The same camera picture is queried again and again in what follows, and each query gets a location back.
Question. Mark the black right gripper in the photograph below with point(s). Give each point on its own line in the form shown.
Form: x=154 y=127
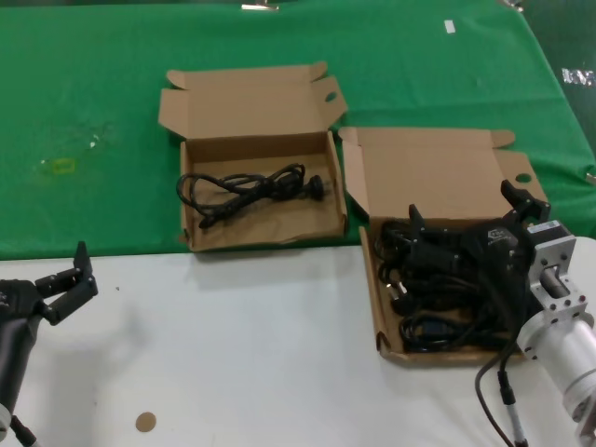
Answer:
x=500 y=247

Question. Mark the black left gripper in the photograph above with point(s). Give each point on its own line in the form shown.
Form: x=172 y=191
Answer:
x=18 y=302

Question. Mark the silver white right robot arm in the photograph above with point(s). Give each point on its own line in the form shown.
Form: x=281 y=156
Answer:
x=568 y=340

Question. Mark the open cardboard box torn corner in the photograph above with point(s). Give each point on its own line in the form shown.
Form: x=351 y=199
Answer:
x=428 y=177

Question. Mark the shallow open cardboard box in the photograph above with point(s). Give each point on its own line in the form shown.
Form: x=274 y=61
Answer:
x=261 y=223

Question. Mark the silver metal clip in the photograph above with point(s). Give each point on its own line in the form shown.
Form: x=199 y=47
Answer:
x=512 y=3
x=591 y=177

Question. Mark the small white tape scrap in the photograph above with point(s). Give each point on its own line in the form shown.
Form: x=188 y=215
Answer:
x=94 y=141

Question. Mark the round brown cardboard disc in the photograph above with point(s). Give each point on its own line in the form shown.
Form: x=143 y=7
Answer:
x=145 y=422

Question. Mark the crumpled silver foil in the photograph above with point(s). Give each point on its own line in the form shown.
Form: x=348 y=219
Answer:
x=577 y=77

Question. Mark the white tape label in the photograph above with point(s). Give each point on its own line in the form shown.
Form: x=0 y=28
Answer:
x=449 y=26

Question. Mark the green table cloth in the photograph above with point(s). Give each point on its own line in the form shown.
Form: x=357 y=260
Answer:
x=93 y=70

